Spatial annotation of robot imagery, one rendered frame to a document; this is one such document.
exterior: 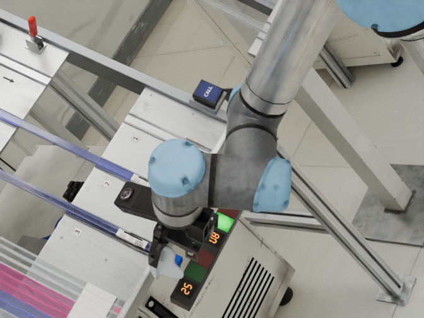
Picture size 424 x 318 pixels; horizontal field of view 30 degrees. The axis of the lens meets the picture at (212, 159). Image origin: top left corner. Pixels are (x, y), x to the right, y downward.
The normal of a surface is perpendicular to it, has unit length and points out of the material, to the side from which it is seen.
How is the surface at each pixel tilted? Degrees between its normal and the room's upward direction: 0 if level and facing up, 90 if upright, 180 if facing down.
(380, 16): 82
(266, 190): 65
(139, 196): 12
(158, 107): 42
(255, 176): 47
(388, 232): 0
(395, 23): 82
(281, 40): 55
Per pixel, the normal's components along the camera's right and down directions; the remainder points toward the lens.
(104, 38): 0.66, 0.02
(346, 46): -0.46, 0.80
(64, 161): -0.59, -0.60
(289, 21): -0.71, 0.32
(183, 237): 0.01, -0.43
